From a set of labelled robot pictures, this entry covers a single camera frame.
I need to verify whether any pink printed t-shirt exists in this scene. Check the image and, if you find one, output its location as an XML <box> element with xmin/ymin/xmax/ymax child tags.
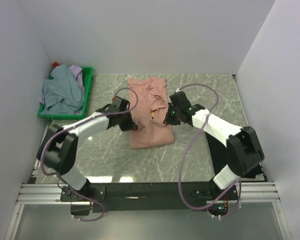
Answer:
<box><xmin>127</xmin><ymin>77</ymin><xmax>175</xmax><ymax>149</ymax></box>

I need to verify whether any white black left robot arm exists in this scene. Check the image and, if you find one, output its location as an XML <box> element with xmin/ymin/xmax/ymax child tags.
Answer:
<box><xmin>37</xmin><ymin>96</ymin><xmax>137</xmax><ymax>201</ymax></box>

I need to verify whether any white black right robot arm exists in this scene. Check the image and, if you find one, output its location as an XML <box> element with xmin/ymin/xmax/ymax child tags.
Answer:
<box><xmin>163</xmin><ymin>91</ymin><xmax>265</xmax><ymax>200</ymax></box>

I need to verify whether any black folded t-shirt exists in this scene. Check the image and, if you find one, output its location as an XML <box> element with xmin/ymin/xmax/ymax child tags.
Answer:
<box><xmin>205</xmin><ymin>132</ymin><xmax>265</xmax><ymax>180</ymax></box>

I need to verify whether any green plastic bin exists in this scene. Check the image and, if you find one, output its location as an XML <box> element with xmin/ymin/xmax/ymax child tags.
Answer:
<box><xmin>37</xmin><ymin>64</ymin><xmax>94</xmax><ymax>120</ymax></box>

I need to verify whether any grey-blue t-shirt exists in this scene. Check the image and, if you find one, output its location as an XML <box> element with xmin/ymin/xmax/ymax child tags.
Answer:
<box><xmin>41</xmin><ymin>64</ymin><xmax>85</xmax><ymax>115</ymax></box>

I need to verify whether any black base beam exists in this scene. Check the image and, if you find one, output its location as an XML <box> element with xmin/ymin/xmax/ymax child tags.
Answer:
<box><xmin>60</xmin><ymin>181</ymin><xmax>238</xmax><ymax>216</ymax></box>

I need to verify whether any red garment in bin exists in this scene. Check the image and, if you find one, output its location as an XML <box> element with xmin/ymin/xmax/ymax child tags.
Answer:
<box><xmin>52</xmin><ymin>62</ymin><xmax>60</xmax><ymax>68</ymax></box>

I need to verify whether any aluminium frame rail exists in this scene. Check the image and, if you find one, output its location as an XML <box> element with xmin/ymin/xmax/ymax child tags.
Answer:
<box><xmin>17</xmin><ymin>126</ymin><xmax>280</xmax><ymax>205</ymax></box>

